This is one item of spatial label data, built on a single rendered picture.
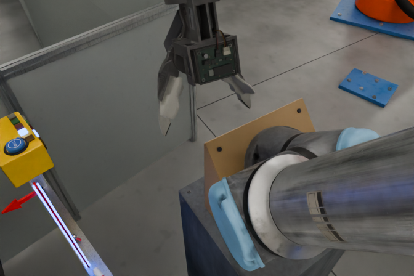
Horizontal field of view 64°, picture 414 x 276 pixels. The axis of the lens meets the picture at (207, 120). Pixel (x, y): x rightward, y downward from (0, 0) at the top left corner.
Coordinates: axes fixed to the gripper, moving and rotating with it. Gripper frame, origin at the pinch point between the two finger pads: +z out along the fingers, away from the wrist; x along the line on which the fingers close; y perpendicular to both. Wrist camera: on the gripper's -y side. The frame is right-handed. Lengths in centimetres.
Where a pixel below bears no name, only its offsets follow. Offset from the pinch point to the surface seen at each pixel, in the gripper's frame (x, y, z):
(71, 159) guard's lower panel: -32, -106, 48
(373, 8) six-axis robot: 264, -206, 38
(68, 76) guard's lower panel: -21, -93, 7
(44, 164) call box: -31, -37, 15
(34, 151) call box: -31.8, -34.8, 10.1
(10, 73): -39, -84, -1
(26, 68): -33, -85, -1
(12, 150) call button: -36, -35, 8
